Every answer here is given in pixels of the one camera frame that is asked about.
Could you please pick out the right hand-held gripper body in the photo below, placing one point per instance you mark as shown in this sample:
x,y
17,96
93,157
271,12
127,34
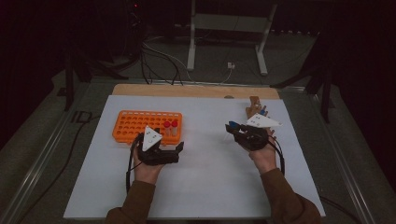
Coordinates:
x,y
258,121

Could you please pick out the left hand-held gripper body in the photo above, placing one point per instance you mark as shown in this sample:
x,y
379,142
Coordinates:
x,y
151,138

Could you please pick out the blue-capped test tube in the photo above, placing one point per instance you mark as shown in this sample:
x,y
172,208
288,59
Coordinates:
x,y
263,109
233,123

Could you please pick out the red-capped test tube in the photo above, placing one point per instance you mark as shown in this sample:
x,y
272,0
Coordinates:
x,y
167,124
174,123

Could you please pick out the orange test tube rack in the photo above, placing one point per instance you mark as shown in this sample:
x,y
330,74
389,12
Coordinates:
x,y
132,126

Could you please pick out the person's left hand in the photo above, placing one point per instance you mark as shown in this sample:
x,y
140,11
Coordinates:
x,y
148,172

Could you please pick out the person's right hand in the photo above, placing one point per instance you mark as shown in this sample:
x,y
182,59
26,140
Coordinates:
x,y
266,158

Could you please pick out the white table mat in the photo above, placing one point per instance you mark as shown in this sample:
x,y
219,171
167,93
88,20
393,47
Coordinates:
x,y
205,180

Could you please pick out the white power plug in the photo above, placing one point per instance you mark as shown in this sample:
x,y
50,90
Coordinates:
x,y
231,65

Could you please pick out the black tripod stand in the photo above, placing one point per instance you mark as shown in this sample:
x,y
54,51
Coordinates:
x,y
69,84
325,93

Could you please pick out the white metal stand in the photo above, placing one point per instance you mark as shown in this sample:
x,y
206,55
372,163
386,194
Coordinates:
x,y
230,23

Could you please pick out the dark equipment with red light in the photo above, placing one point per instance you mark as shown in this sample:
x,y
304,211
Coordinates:
x,y
134,18

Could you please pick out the metal frame rail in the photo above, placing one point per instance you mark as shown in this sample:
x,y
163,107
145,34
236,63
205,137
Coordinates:
x,y
345,155
46,146
199,82

